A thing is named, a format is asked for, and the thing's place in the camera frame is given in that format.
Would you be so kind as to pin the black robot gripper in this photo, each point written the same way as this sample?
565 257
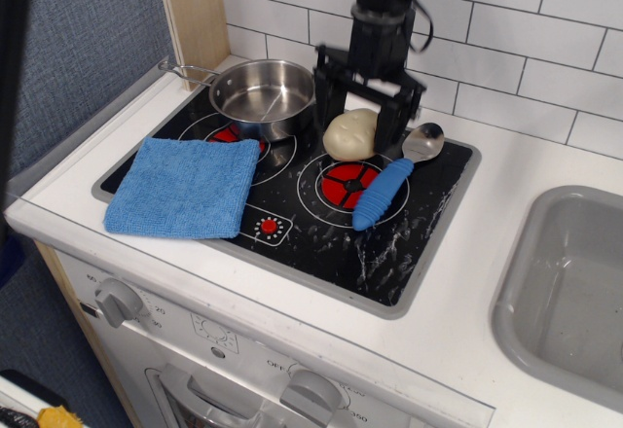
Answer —
373 67

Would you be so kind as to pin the black toy stovetop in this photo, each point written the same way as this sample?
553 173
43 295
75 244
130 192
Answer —
297 221

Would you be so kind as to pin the stainless steel pot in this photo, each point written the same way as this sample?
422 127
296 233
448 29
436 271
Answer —
270 99

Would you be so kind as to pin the blue handled metal spoon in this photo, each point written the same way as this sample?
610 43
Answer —
423 143

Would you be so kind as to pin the beige toy potato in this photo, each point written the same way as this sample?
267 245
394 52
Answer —
351 135

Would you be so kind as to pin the white toy oven front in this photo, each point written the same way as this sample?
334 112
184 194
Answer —
176 368

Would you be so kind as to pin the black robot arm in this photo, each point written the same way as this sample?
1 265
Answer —
373 67

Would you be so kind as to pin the grey oven knob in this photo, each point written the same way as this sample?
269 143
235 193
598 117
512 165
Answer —
117 301
312 396

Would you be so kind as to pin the yellow and black object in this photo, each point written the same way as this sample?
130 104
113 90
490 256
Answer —
46 418

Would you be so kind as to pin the grey sink basin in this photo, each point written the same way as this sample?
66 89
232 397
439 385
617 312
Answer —
558 315

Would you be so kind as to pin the blue microfiber cloth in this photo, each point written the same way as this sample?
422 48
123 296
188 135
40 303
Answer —
184 189

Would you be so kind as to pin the grey left oven knob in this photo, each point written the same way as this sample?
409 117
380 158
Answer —
117 301

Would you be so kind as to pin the light wooden side post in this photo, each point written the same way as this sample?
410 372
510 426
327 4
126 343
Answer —
198 31

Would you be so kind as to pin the grey right oven knob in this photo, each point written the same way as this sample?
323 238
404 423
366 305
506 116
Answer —
312 396

